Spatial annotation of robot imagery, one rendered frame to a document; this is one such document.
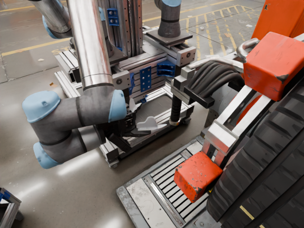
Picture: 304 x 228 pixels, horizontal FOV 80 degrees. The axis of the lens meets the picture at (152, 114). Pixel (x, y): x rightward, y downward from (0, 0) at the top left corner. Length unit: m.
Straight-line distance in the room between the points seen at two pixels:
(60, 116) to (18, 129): 1.66
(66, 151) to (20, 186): 1.20
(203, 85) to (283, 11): 0.61
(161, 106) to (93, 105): 1.20
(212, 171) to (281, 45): 0.29
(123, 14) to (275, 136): 0.99
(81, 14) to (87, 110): 0.23
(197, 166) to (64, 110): 0.33
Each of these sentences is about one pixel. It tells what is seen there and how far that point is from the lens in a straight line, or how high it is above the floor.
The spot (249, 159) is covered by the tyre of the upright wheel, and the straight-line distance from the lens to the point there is 0.37.
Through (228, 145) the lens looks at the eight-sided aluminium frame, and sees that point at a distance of 0.42.
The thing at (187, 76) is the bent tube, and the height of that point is 0.99.
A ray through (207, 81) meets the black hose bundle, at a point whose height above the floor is 1.02.
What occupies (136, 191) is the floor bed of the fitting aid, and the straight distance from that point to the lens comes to 1.30.
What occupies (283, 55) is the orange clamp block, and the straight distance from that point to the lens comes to 0.37.
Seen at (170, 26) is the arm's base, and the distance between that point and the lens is 1.24.
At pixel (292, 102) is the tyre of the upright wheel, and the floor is 1.09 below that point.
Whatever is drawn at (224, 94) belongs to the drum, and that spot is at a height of 0.89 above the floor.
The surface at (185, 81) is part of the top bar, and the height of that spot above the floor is 0.98.
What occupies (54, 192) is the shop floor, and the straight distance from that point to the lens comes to 1.54.
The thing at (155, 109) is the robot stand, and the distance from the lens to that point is 1.56.
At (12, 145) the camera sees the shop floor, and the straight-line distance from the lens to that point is 1.97.
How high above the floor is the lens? 1.28
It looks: 45 degrees down
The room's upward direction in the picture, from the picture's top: straight up
